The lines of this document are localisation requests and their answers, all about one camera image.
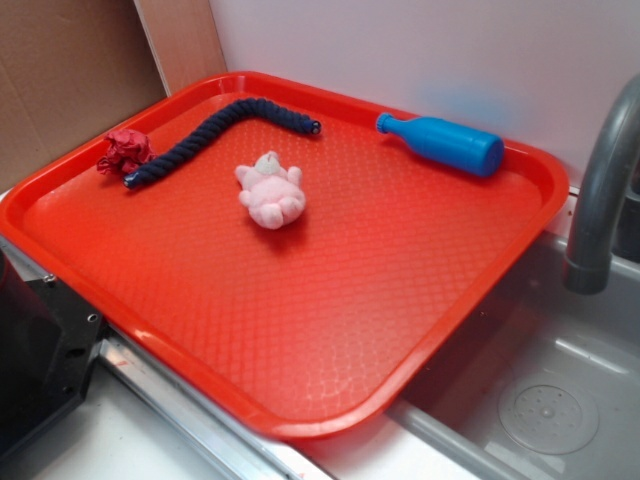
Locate grey sink faucet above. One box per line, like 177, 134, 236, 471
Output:
563, 76, 639, 295

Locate brown cardboard panel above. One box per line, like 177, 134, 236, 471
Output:
1, 1, 226, 191

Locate crumpled red paper ball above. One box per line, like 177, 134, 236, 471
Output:
96, 129, 157, 175

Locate dark blue braided rope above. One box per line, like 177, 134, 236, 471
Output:
123, 97, 323, 191

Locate silver metal rail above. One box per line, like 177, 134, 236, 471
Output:
0, 234, 321, 480

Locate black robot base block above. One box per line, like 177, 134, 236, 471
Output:
1, 255, 104, 462

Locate red plastic tray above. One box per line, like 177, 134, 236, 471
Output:
1, 72, 569, 440

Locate blue plastic bottle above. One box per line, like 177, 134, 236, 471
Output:
376, 113, 505, 178

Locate pink plush toy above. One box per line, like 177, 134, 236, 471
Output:
234, 151, 307, 230

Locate grey plastic sink basin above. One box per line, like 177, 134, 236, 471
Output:
389, 234, 639, 479

